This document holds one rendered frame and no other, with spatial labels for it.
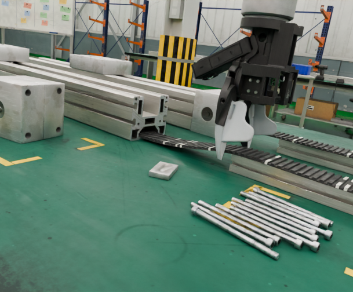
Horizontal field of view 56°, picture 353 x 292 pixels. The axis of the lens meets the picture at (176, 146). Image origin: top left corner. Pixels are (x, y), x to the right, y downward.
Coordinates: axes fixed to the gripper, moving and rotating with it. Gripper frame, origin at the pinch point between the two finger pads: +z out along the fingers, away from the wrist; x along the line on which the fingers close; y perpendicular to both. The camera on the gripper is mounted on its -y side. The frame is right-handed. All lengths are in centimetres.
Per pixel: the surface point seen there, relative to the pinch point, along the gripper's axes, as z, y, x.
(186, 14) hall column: -53, -224, 267
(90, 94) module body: -3.2, -32.6, -3.8
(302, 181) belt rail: 0.9, 12.9, -2.0
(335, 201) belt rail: 2.2, 17.6, -2.0
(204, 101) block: -4.4, -15.7, 14.0
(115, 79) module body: -4.6, -45.6, 14.1
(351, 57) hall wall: -44, -156, 761
